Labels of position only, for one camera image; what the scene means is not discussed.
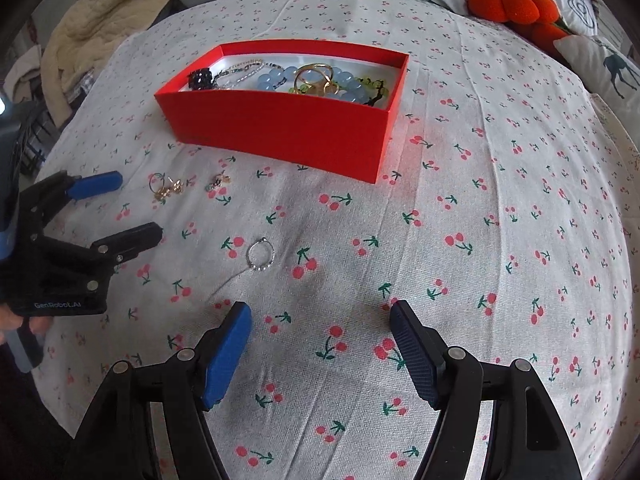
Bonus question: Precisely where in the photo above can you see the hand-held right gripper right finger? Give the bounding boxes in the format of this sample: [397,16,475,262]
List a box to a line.
[390,300,583,480]

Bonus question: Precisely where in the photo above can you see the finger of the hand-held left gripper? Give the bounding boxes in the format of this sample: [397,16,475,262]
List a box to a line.
[20,170,124,233]
[42,222,164,293]

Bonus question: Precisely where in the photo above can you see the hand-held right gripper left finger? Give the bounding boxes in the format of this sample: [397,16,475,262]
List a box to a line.
[65,301,252,480]

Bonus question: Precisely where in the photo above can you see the gold flower ring cluster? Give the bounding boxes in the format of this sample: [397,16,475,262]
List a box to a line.
[148,172,185,204]

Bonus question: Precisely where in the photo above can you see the small pearl ring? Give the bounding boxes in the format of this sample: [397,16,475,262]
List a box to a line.
[246,236,277,274]

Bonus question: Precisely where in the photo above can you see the black beaded bracelet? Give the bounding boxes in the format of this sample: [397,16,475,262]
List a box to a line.
[187,68,216,92]

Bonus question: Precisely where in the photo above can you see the clear crystal bead bracelet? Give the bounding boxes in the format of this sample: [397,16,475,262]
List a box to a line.
[212,71,264,91]

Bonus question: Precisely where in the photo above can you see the red cardboard box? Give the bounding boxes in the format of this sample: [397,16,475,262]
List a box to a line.
[154,37,411,184]

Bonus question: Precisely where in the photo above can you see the grey beaded bracelet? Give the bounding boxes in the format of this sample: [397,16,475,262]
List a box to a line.
[227,58,287,74]

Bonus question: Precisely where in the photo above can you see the blue bead bracelet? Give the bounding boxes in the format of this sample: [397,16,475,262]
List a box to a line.
[257,66,362,104]

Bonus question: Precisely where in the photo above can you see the large gold rings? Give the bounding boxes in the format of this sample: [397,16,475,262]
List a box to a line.
[293,63,342,98]

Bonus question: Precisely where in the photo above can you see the green bead black cord bracelet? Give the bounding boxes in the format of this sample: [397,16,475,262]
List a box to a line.
[356,75,392,107]

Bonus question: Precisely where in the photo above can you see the person's left hand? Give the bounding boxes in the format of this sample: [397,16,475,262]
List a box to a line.
[0,304,52,346]

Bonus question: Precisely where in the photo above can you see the plaid cloth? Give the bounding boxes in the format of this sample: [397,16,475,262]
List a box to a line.
[64,66,97,97]

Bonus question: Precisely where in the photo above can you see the cherry print tablecloth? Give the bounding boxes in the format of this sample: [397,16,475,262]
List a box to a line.
[30,0,640,480]

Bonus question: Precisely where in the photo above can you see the beige quilted blanket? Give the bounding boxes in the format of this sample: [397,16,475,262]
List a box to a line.
[39,0,197,122]

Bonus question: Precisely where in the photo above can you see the deer print pillow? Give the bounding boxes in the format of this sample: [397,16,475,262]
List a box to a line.
[551,34,640,107]

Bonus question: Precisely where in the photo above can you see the orange pumpkin plush toy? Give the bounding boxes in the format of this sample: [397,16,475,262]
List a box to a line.
[466,0,572,57]

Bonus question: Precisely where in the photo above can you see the black wire rack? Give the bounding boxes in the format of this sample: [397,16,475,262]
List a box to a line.
[14,102,57,182]

